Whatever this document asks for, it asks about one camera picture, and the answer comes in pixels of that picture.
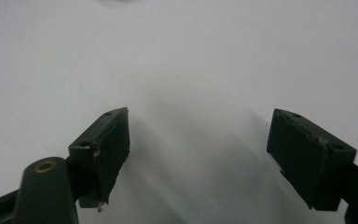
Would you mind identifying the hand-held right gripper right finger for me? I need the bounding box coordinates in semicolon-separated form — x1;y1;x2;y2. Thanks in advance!
266;108;358;212

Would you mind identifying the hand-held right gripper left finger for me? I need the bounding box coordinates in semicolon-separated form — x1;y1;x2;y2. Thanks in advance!
67;106;131;213

